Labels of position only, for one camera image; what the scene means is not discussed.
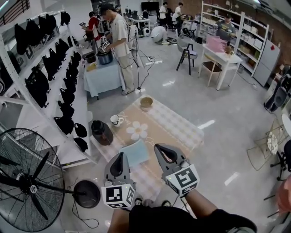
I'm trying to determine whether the black wall monitor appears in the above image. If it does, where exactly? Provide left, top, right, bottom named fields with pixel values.
left=140, top=1, right=160, bottom=11

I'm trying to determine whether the grey shoulder pack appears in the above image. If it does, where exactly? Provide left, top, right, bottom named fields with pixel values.
left=231, top=227, right=258, bottom=233

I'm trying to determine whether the blue cooking pot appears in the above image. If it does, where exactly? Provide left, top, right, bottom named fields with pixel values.
left=96, top=50, right=114, bottom=66

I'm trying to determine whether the wooden chair brown seat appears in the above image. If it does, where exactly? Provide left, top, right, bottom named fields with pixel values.
left=201, top=60, right=223, bottom=87

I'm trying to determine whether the large black pedestal fan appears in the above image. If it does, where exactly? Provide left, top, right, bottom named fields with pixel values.
left=0, top=127, right=101, bottom=233

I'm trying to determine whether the pink cloth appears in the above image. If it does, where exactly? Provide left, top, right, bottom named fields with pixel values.
left=276, top=173, right=291, bottom=215

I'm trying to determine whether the black office chair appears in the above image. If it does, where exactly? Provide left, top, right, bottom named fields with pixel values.
left=263, top=139, right=291, bottom=201

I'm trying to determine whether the person's left forearm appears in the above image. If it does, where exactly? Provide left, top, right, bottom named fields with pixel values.
left=106, top=208, right=130, bottom=233

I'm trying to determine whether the white storage shelving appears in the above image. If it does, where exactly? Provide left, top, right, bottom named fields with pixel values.
left=201, top=0, right=271, bottom=77

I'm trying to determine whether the black fan cable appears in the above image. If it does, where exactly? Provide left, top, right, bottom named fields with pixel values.
left=71, top=199, right=100, bottom=229

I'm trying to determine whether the white desk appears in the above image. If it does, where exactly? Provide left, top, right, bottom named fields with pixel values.
left=197, top=42, right=244, bottom=91

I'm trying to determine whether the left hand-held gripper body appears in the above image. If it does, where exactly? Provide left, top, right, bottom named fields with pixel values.
left=101, top=174, right=136, bottom=210

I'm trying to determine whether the light blue towel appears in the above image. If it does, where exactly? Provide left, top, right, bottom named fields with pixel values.
left=119, top=138, right=150, bottom=168

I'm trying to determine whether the round white table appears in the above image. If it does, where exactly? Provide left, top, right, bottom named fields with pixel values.
left=281, top=112, right=291, bottom=140

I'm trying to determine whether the black chair grey seat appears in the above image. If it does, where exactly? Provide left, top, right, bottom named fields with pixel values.
left=176, top=37, right=199, bottom=76

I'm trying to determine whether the light blue covered table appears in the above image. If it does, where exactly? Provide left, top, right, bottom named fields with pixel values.
left=83, top=59, right=126, bottom=99

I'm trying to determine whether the row of black bags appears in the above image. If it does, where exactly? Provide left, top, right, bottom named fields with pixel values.
left=13, top=10, right=89, bottom=153

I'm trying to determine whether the pink storage box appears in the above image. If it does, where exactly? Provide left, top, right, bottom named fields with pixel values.
left=205, top=35, right=228, bottom=54

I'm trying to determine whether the tan bowl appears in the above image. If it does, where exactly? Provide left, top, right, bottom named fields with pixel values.
left=139, top=96, right=154, bottom=109

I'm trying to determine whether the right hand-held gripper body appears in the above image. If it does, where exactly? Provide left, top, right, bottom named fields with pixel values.
left=161, top=158, right=201, bottom=198

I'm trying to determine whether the black cooking pot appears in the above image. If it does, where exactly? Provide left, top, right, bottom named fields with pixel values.
left=85, top=52, right=97, bottom=64

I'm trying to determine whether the black thermos jug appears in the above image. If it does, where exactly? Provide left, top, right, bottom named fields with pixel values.
left=90, top=119, right=114, bottom=147

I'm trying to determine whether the white enamel mug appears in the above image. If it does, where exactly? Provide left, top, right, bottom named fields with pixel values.
left=110, top=114, right=125, bottom=128

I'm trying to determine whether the white metal shelving rack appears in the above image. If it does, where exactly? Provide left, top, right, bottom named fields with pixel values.
left=0, top=10, right=99, bottom=169

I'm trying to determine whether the gold wire chair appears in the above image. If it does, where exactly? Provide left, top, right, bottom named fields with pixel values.
left=246, top=117, right=290, bottom=172

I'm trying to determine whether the grey metal cabinet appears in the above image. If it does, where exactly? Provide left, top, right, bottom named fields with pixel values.
left=252, top=38, right=282, bottom=88

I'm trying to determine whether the person's right forearm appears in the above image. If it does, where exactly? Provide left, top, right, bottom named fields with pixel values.
left=183, top=188, right=219, bottom=219

